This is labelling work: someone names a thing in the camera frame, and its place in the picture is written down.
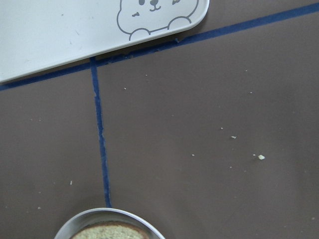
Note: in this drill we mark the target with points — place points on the white bread slice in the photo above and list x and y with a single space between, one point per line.
111 230

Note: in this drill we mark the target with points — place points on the white tray with bear print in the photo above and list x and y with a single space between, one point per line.
37 35

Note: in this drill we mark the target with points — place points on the round white plate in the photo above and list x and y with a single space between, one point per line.
100 215

